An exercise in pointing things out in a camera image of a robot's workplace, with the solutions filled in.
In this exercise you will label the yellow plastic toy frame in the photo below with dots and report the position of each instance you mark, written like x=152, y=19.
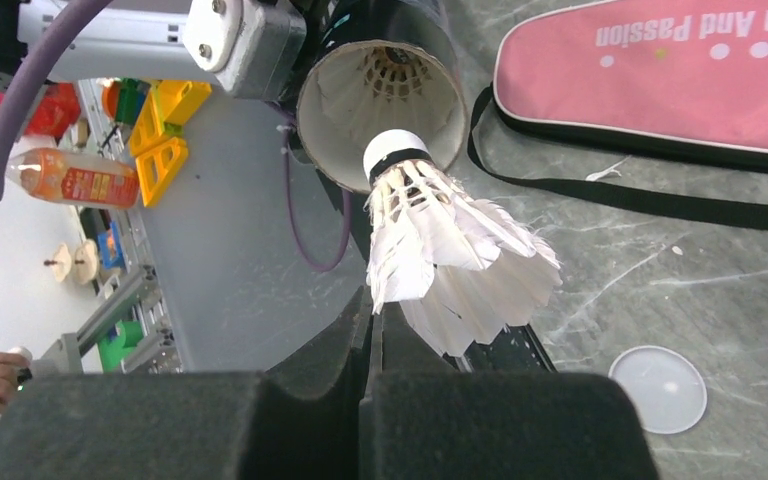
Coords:
x=157, y=142

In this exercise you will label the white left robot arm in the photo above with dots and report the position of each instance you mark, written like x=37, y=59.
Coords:
x=128, y=43

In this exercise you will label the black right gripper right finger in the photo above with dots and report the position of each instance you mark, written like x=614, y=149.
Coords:
x=422, y=419

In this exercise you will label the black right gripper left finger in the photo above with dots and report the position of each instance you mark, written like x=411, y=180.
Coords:
x=297, y=420

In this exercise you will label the black shuttlecock tube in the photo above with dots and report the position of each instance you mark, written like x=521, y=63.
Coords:
x=420, y=27

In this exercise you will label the orange drink bottle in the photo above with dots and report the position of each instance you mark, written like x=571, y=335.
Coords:
x=77, y=179

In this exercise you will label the pink racket bag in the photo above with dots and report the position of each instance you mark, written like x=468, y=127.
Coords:
x=684, y=81

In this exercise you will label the white feather shuttlecock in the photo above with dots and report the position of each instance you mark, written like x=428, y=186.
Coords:
x=370, y=90
x=450, y=258

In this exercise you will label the translucent tube lid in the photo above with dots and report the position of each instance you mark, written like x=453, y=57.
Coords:
x=668, y=391

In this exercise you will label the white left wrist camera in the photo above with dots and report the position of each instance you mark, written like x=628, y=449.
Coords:
x=249, y=47

